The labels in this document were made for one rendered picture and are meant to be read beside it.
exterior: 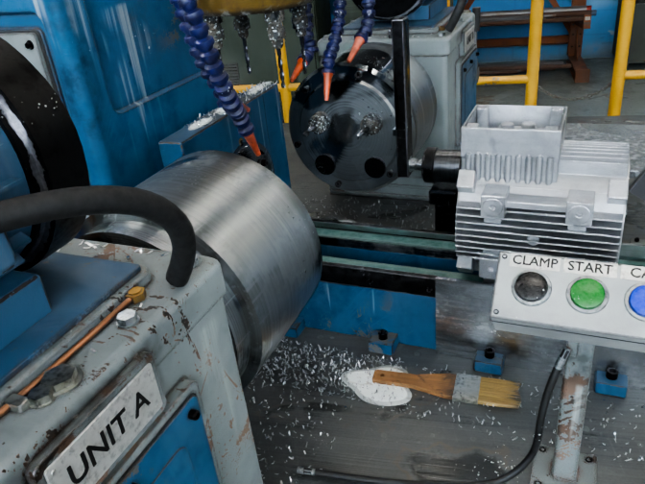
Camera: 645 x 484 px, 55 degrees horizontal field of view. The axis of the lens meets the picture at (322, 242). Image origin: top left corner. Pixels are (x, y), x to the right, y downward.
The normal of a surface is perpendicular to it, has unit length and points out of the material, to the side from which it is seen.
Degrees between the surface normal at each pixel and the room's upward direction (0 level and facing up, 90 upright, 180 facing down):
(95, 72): 90
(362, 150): 90
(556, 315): 39
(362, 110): 90
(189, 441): 90
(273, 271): 73
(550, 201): 0
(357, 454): 0
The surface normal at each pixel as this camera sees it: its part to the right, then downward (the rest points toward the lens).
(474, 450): -0.10, -0.87
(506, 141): -0.39, 0.48
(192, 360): 0.92, 0.10
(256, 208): 0.56, -0.57
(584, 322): -0.32, -0.38
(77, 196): 0.57, -0.33
